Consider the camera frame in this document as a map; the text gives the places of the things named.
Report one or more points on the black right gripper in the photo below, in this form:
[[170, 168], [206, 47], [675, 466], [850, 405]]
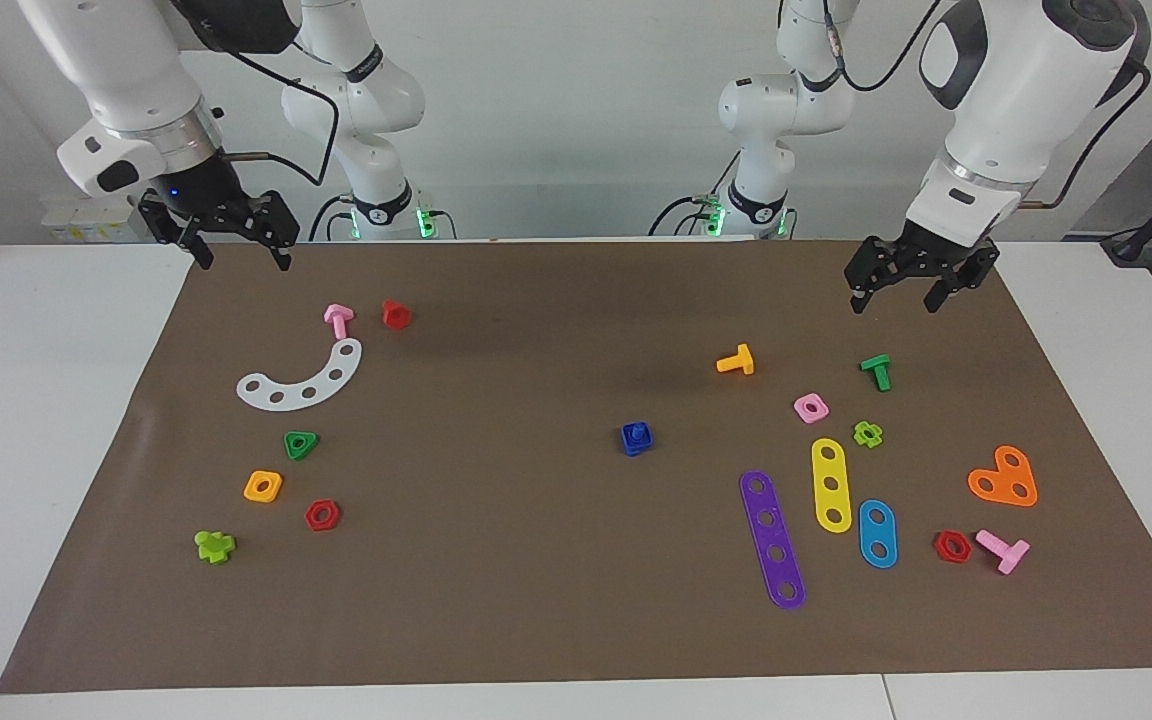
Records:
[[206, 205]]

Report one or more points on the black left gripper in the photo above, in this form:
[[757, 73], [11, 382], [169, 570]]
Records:
[[921, 258]]

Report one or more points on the blue square toy nut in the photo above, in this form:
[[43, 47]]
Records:
[[628, 446]]

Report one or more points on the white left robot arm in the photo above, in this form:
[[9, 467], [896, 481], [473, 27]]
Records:
[[1016, 80]]

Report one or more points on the green toy screw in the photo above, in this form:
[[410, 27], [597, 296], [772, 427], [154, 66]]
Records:
[[878, 370]]

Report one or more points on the small pink toy screw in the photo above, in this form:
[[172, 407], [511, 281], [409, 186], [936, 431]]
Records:
[[338, 318]]

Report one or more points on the lime green cross nut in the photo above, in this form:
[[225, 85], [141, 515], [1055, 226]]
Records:
[[868, 425]]

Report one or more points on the pink square toy nut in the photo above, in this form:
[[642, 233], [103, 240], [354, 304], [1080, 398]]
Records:
[[823, 412]]

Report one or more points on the white curved five-hole plate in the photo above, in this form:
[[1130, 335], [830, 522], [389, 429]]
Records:
[[293, 397]]

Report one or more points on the red toy screw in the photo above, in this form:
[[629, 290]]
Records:
[[395, 316]]

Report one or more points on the orange toy screw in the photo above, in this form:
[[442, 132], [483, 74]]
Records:
[[741, 360]]

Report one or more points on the yellow three-hole strip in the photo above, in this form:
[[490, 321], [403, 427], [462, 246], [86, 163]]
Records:
[[831, 470]]

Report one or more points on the green triangle toy nut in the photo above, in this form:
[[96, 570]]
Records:
[[311, 438]]

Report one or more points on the orange three-hole heart plate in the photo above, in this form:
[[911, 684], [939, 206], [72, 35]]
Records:
[[1004, 480]]

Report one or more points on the orange square toy nut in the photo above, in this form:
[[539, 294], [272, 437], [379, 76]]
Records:
[[276, 480]]

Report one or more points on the blue two-hole strip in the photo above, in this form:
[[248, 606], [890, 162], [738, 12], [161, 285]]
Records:
[[877, 534]]

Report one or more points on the red hexagon toy nut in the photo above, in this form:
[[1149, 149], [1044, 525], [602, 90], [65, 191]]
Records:
[[311, 516], [939, 548]]

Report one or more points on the purple four-hole strip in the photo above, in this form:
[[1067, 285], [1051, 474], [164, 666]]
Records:
[[770, 537]]

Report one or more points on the large pink toy screw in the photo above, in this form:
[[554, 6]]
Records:
[[1008, 555]]

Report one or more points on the lime green cross screw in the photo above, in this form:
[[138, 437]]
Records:
[[212, 547]]

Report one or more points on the brown table mat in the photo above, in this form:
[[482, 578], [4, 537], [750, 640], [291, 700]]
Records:
[[536, 560]]

